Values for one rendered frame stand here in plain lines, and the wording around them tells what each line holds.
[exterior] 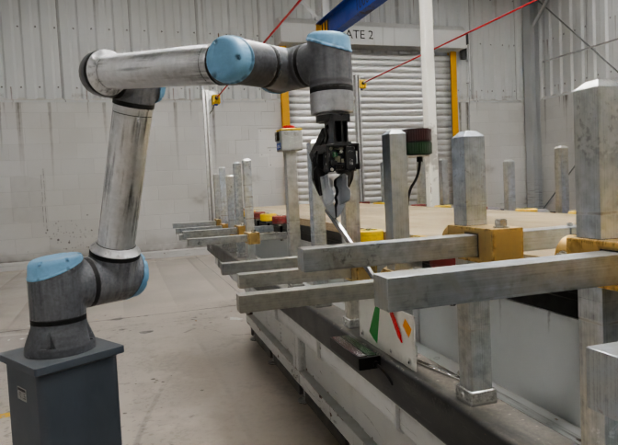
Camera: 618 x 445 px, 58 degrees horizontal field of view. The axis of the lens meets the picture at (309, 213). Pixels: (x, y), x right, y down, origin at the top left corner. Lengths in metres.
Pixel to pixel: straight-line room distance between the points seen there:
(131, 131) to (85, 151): 7.34
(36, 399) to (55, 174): 7.43
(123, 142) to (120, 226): 0.25
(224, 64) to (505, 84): 10.56
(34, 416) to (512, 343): 1.23
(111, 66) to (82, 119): 7.58
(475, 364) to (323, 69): 0.63
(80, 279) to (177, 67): 0.74
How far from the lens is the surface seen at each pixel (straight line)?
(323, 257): 0.73
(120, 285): 1.80
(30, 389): 1.74
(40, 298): 1.73
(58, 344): 1.73
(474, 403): 0.92
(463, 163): 0.86
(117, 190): 1.72
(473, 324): 0.89
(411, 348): 1.05
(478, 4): 11.56
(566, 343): 1.07
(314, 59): 1.17
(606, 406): 0.30
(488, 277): 0.54
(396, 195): 1.08
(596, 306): 0.68
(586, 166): 0.67
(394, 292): 0.49
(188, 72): 1.25
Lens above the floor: 1.04
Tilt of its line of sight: 3 degrees down
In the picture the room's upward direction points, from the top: 3 degrees counter-clockwise
